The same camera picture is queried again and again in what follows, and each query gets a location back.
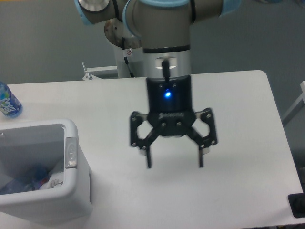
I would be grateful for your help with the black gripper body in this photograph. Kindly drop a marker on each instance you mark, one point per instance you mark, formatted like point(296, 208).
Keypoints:
point(170, 105)

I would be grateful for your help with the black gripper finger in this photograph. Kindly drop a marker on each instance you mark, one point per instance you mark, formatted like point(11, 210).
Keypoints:
point(142, 137)
point(204, 142)

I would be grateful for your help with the white plastic wrapper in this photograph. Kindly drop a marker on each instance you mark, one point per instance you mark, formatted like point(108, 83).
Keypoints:
point(56, 177)

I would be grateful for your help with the clear crushed plastic bottle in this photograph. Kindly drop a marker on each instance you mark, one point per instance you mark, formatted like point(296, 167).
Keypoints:
point(31, 180)

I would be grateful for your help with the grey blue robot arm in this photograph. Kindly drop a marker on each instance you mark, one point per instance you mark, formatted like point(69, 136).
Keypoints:
point(162, 29)

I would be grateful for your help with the white plastic trash can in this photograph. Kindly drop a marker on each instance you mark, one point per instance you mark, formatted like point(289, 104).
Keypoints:
point(28, 144)

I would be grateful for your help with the black clamp at table edge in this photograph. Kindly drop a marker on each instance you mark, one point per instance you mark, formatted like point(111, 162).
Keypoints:
point(297, 204)

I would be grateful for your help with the blue labelled water bottle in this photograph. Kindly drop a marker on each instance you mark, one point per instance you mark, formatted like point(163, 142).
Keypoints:
point(10, 106)

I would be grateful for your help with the white metal base frame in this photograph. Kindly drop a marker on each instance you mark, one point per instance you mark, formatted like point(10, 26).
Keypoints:
point(92, 73)

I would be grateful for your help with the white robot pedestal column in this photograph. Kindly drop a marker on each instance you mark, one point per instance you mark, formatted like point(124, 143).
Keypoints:
point(127, 49)

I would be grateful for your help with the white frame at right edge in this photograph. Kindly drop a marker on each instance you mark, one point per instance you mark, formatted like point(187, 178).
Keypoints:
point(296, 106)

